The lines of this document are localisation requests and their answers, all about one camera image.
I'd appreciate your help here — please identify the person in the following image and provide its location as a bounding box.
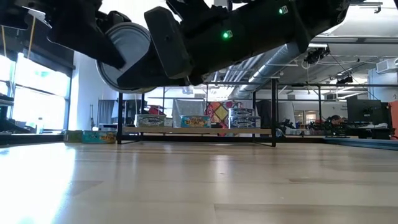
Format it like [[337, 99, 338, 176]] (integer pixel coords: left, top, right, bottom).
[[328, 114, 343, 126]]

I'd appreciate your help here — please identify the black background metal frame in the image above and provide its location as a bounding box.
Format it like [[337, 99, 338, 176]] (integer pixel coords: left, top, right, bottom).
[[146, 81, 398, 131]]

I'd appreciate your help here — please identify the black ceiling camera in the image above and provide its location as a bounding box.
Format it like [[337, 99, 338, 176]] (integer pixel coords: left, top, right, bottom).
[[303, 46, 331, 65], [336, 75, 354, 85]]

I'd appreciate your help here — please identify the colourful patterned quilt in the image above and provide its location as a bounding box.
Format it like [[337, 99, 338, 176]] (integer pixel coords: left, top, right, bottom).
[[205, 100, 237, 129]]

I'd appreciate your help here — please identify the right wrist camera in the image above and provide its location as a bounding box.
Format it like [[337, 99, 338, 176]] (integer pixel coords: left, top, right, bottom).
[[166, 0, 231, 22]]

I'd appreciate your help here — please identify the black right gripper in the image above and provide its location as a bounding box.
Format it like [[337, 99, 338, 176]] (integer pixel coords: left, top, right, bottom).
[[116, 6, 259, 90]]

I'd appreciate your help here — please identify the black background desk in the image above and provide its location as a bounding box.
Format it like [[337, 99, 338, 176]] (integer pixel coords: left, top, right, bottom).
[[345, 123, 396, 140]]

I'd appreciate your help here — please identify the yellow hanging cord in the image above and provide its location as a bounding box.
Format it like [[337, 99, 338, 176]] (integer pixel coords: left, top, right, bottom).
[[27, 15, 36, 60], [0, 24, 7, 58]]

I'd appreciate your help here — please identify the bright window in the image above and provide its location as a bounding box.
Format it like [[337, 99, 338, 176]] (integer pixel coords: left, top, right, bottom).
[[0, 52, 72, 131]]

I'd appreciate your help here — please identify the silver spiral air duct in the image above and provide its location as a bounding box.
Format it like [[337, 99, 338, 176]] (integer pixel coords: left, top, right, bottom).
[[214, 42, 304, 99]]

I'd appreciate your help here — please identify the wooden shelf black metal frame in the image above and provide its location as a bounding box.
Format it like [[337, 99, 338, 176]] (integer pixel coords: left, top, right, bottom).
[[116, 77, 278, 147]]

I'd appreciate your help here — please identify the grey curtain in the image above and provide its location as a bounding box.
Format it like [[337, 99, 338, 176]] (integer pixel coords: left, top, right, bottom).
[[98, 99, 116, 125]]

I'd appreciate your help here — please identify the orange panel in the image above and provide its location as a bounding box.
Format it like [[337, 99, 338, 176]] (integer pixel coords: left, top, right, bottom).
[[388, 100, 398, 139]]

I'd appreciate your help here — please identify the black rack by window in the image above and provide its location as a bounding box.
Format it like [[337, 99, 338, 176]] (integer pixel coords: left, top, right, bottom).
[[0, 93, 32, 134]]

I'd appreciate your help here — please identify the red background bag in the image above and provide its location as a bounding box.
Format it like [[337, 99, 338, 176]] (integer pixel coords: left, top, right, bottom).
[[147, 105, 166, 116]]

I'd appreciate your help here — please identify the black background panel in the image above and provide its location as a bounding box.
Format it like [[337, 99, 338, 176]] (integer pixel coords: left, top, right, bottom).
[[254, 99, 272, 129]]

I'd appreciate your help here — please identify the black ceiling track light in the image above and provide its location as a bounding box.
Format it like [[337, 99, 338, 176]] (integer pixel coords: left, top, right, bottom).
[[351, 1, 384, 14]]

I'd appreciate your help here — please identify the black aluminium table frame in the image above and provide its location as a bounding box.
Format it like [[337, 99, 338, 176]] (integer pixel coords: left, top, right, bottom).
[[0, 133, 398, 151]]

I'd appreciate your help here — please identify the grey draped sheet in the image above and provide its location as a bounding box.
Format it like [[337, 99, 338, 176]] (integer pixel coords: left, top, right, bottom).
[[172, 98, 206, 128]]

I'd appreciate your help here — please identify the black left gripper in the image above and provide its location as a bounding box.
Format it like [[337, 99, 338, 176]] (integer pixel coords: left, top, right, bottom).
[[45, 0, 126, 70]]

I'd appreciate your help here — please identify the green label can gold lid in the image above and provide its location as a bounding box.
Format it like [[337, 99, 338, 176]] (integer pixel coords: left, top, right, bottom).
[[63, 130, 84, 144], [95, 21, 154, 94]]

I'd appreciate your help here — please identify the teal yellowfin tuna can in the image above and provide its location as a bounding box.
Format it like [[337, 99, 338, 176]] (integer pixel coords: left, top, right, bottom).
[[82, 130, 118, 145], [180, 114, 212, 129]]

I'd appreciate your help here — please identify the black computer monitor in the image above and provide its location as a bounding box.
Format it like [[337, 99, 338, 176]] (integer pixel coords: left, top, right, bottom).
[[346, 98, 390, 125]]

